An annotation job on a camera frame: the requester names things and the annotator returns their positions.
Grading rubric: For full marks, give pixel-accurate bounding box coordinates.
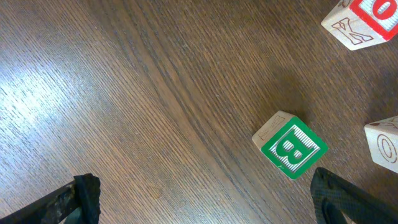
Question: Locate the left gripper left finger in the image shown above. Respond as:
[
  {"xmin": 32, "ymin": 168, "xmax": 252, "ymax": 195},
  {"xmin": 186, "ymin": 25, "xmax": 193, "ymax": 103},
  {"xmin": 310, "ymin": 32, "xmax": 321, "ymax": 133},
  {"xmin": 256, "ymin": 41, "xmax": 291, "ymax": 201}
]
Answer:
[{"xmin": 1, "ymin": 174, "xmax": 101, "ymax": 224}]

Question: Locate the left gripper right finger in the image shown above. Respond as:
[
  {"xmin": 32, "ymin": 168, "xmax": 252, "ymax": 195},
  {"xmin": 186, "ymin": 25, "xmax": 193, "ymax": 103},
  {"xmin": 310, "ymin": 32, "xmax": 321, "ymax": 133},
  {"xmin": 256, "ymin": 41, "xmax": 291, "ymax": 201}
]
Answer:
[{"xmin": 310, "ymin": 167, "xmax": 397, "ymax": 223}]

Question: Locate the green B block left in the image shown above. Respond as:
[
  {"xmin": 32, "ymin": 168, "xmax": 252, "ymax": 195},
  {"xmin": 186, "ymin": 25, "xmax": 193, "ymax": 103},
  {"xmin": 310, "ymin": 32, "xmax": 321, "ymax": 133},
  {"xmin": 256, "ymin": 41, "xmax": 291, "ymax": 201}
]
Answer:
[{"xmin": 252, "ymin": 111, "xmax": 328, "ymax": 180}]

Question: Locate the yellow block left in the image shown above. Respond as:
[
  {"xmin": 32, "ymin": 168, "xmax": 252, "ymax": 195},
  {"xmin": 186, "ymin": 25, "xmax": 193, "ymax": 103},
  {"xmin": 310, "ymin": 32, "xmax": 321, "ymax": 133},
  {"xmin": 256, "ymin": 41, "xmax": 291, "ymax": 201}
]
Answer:
[{"xmin": 364, "ymin": 116, "xmax": 398, "ymax": 173}]

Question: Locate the red 6 block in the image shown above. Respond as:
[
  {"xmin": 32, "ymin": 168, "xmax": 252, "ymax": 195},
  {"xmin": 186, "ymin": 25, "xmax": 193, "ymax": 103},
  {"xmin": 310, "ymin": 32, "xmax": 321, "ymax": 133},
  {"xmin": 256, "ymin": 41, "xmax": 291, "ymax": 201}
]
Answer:
[{"xmin": 321, "ymin": 0, "xmax": 397, "ymax": 50}]

